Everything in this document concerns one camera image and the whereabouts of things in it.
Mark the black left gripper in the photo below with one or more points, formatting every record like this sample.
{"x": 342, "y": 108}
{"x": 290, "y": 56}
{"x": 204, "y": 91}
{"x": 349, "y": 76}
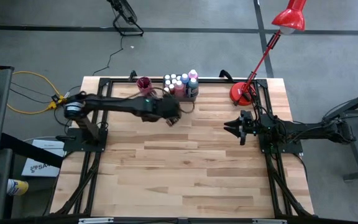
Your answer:
{"x": 166, "y": 107}

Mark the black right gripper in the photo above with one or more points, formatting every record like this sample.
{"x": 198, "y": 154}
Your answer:
{"x": 244, "y": 127}

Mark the small yellow black-striped paint bottle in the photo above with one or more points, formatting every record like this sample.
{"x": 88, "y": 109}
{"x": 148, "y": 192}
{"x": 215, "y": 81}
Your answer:
{"x": 166, "y": 90}

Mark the large coral red paint bottle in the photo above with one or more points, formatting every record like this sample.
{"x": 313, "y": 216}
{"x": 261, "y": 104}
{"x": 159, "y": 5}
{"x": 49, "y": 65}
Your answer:
{"x": 179, "y": 89}

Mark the small red black-striped paint bottle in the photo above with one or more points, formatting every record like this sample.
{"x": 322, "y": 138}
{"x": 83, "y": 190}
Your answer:
{"x": 171, "y": 89}

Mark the large black paint bottle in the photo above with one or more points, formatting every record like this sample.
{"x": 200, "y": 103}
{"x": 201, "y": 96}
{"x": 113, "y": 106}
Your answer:
{"x": 193, "y": 88}

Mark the small pink black-striped paint bottle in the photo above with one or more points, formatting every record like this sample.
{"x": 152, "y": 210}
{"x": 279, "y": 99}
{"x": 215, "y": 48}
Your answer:
{"x": 173, "y": 81}

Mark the large blue paint bottle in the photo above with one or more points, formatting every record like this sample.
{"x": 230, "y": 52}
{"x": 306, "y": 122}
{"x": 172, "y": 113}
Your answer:
{"x": 184, "y": 78}

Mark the small orange black-striped paint bottle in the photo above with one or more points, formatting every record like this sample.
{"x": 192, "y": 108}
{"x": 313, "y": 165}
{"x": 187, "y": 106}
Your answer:
{"x": 173, "y": 76}

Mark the large pink paint bottle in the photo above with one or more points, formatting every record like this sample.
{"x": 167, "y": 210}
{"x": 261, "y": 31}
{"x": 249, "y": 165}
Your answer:
{"x": 192, "y": 74}

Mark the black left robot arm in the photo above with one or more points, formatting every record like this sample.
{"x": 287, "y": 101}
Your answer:
{"x": 110, "y": 105}

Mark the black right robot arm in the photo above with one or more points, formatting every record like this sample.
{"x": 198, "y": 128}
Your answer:
{"x": 309, "y": 130}

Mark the small teal paint bottle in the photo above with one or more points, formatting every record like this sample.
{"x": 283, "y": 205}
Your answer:
{"x": 167, "y": 83}

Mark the small white-capped paint bottle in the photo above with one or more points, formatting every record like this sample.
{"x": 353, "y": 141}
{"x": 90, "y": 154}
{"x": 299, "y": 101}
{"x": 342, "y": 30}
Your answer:
{"x": 166, "y": 77}

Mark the grey plastic caddy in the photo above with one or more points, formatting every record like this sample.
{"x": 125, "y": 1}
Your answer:
{"x": 190, "y": 99}

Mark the red desk lamp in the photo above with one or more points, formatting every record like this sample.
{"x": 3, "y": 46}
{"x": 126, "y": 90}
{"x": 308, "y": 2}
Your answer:
{"x": 242, "y": 95}

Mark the red plastic cup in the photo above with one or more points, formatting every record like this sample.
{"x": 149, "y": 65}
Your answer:
{"x": 145, "y": 91}

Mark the black table clamp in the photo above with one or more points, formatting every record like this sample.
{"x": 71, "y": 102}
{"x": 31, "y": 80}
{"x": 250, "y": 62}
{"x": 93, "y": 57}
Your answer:
{"x": 227, "y": 74}
{"x": 132, "y": 75}

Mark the yellow black power plug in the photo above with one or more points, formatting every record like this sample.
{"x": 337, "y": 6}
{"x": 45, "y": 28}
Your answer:
{"x": 56, "y": 101}

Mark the white printed paper sheet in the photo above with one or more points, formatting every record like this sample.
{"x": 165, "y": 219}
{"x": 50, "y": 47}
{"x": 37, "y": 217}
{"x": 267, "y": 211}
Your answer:
{"x": 42, "y": 168}

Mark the black diagonal beam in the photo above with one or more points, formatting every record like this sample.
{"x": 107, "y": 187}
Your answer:
{"x": 30, "y": 151}

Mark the yellow white can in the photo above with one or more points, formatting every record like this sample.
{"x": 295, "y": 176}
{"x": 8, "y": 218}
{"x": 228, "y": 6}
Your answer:
{"x": 19, "y": 187}

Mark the black aluminium rig frame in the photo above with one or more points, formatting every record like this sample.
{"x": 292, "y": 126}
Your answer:
{"x": 204, "y": 81}

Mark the silver aluminium rail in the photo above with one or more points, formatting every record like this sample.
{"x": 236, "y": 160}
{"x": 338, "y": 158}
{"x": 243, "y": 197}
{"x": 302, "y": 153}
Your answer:
{"x": 269, "y": 221}
{"x": 96, "y": 220}

